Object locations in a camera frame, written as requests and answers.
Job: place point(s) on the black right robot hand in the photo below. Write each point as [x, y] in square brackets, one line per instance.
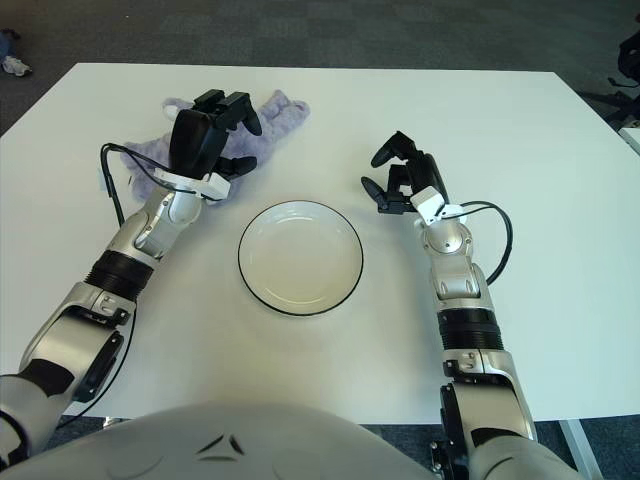
[422, 172]

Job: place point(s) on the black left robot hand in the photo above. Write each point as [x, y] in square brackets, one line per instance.
[192, 145]

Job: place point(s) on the purple plush bunny doll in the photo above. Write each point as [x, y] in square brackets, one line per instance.
[280, 117]

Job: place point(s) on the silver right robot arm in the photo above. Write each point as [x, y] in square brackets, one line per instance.
[455, 280]

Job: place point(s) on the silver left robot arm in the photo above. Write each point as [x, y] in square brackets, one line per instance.
[150, 225]

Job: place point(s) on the white plate with black rim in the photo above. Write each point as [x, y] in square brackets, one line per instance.
[300, 260]

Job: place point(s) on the white sneaker on foot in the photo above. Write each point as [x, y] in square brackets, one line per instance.
[16, 66]

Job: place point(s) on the white object beside chair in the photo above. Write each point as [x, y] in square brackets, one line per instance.
[631, 140]

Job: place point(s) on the person's leg in jeans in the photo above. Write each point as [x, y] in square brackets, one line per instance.
[6, 42]

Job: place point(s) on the black office chair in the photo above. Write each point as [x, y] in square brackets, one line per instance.
[631, 57]

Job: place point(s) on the grey robot torso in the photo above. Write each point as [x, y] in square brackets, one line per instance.
[225, 445]

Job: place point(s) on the white table leg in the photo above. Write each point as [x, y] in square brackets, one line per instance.
[574, 442]

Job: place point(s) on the silver bracket under table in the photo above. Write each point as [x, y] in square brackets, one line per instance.
[113, 421]

